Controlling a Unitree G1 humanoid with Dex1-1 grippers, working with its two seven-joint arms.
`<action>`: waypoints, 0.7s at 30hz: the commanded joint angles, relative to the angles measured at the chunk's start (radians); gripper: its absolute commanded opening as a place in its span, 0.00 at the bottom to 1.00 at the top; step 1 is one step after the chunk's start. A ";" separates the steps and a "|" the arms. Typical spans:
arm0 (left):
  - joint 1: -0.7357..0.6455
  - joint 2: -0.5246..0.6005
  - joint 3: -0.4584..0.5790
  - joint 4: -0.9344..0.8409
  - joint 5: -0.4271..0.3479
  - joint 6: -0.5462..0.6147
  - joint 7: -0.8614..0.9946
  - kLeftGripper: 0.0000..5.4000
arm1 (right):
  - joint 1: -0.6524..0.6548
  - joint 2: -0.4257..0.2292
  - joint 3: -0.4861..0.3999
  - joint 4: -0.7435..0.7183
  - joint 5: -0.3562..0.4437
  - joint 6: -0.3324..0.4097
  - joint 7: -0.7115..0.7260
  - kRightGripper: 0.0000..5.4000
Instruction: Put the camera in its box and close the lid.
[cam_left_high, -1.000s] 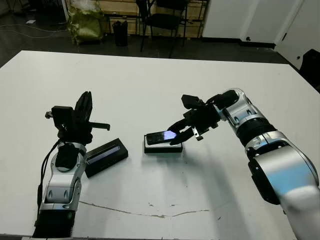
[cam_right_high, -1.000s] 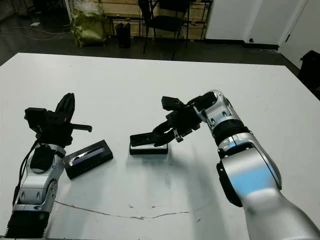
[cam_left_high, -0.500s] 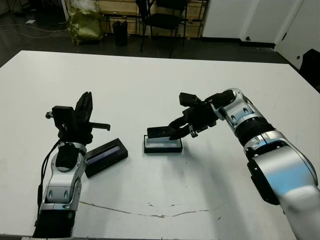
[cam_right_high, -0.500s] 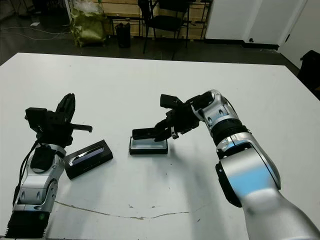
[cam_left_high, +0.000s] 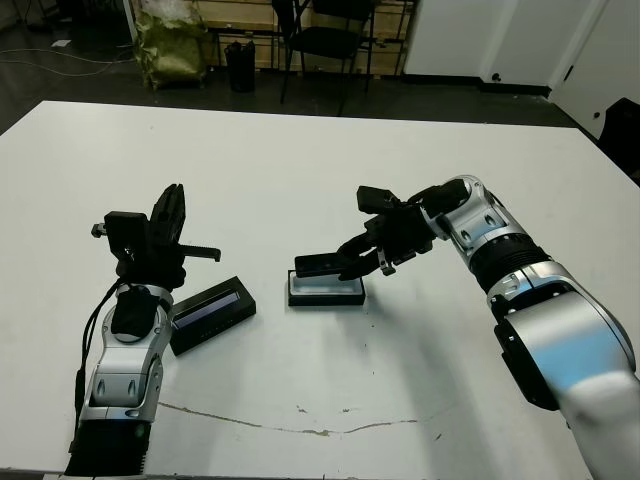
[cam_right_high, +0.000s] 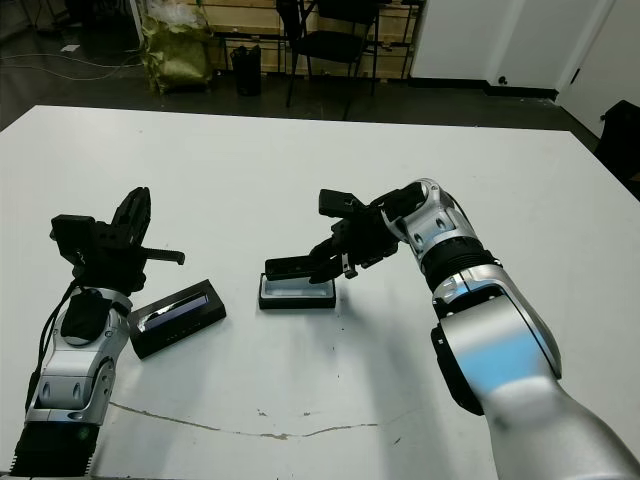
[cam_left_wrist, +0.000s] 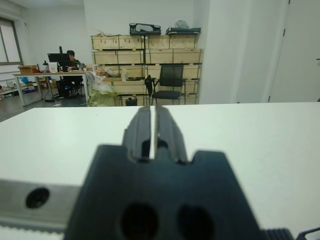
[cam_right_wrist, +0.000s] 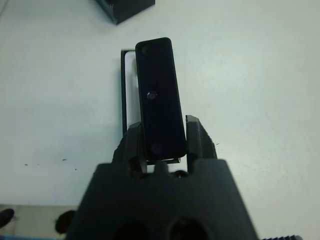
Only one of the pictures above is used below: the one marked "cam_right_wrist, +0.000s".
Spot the black box with white insert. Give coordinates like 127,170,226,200
119,48,181,165

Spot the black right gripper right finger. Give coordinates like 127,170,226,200
185,114,220,165

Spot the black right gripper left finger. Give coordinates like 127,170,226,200
112,122,149,179

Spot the black box lid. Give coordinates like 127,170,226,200
93,0,156,26

